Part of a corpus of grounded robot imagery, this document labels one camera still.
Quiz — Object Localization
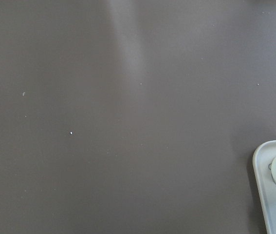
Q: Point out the beige tray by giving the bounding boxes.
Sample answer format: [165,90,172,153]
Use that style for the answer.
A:
[253,140,276,234]

